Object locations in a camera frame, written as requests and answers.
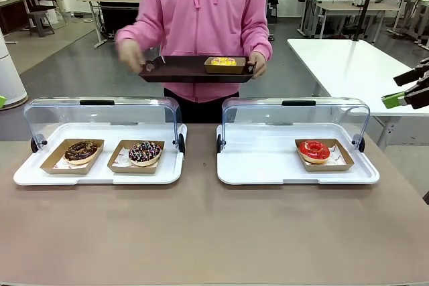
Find yellow sprinkled donut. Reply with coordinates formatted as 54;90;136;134
210;56;237;67

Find dark brown serving tray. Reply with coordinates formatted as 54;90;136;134
137;54;258;84

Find person's right forearm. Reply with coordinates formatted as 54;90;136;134
115;17;165;53

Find person's left forearm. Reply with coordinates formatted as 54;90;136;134
241;14;273;62

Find red donut in box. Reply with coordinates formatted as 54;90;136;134
294;138;356;173

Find red glazed donut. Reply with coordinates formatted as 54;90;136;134
298;139;331;165

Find sprinkled chocolate donut in box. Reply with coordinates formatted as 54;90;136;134
107;139;166;175

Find chocolate donut with sprinkles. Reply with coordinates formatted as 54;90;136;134
128;141;164;167

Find person in pink hoodie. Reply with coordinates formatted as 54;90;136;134
115;0;273;104

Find person's right hand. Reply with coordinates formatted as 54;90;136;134
118;38;149;72

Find person's left hand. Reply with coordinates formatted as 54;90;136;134
249;51;267;80

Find white side table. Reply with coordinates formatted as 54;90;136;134
286;38;429;148

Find long grey background desk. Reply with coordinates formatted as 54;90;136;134
299;0;400;40

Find clear display case lid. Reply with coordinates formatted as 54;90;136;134
23;96;184;153
221;96;371;151

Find white display case base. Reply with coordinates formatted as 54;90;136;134
13;122;188;186
216;121;381;186

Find black cabinet under desk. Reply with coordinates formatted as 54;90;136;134
99;0;141;38

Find black trousers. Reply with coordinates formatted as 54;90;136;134
163;87;241;125

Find white cylindrical pedestal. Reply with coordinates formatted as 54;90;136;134
0;27;28;111

